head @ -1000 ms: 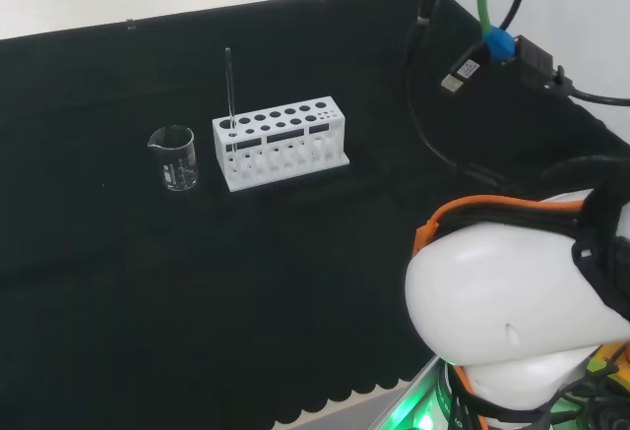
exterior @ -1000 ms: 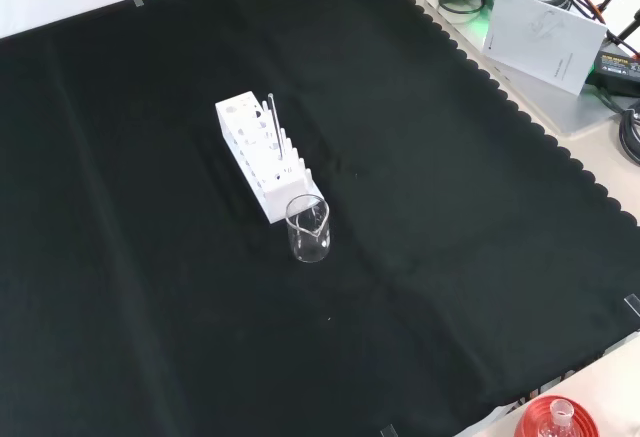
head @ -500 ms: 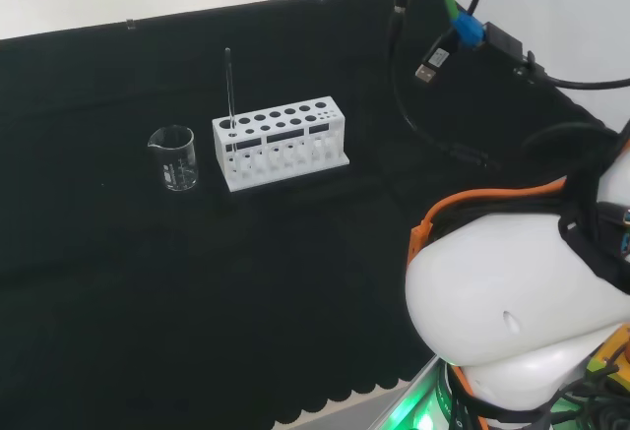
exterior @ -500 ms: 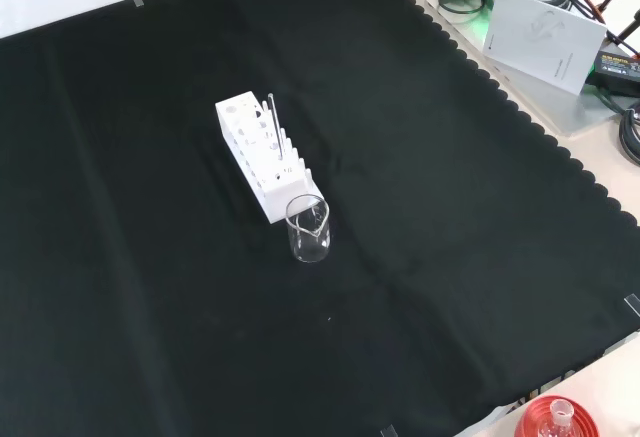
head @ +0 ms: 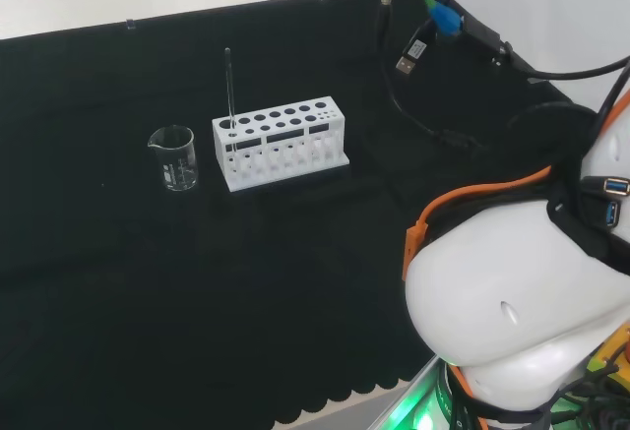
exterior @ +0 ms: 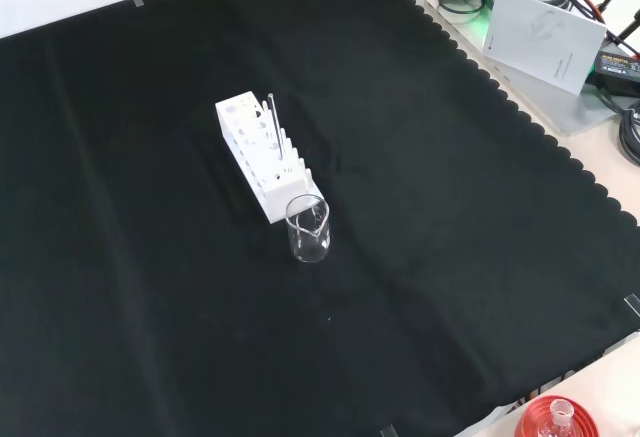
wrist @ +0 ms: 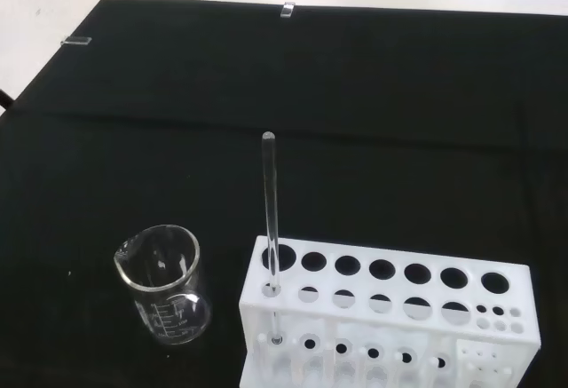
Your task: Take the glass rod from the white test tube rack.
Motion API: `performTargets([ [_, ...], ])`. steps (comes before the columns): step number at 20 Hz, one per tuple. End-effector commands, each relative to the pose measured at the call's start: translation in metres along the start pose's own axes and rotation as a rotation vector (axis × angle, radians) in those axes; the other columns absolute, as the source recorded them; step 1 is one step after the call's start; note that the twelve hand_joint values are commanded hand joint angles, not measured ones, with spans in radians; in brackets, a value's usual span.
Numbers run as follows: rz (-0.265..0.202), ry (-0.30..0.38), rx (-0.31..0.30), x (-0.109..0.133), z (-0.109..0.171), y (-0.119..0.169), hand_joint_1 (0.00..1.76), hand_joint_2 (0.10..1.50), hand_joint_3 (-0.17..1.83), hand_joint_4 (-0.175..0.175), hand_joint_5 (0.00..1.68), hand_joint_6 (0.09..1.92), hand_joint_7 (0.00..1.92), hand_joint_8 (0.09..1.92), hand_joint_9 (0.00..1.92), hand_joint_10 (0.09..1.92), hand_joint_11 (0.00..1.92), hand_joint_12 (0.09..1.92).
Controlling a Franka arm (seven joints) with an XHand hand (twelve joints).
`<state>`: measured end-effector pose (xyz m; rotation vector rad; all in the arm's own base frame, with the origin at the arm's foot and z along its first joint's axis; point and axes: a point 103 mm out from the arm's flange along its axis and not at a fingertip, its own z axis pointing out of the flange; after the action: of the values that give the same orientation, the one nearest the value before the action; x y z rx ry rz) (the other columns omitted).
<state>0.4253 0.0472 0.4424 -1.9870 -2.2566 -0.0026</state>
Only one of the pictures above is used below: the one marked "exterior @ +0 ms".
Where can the clear glass rod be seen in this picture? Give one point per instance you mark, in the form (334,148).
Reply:
(275,124)

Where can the white test tube rack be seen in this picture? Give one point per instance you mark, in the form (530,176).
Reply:
(277,197)

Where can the clear glass beaker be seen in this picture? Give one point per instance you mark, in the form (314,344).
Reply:
(310,249)

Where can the black bench cloth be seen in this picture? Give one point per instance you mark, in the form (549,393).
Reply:
(150,307)

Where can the clear tape piece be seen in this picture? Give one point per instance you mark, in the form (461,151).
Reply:
(388,431)
(633,305)
(138,1)

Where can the pale folded board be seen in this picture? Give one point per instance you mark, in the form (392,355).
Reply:
(540,42)

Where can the clear round-bottom flask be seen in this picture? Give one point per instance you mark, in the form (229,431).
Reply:
(561,414)

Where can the black power adapter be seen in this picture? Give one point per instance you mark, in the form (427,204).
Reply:
(620,69)

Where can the black tripod leg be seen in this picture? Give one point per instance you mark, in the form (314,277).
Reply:
(622,32)

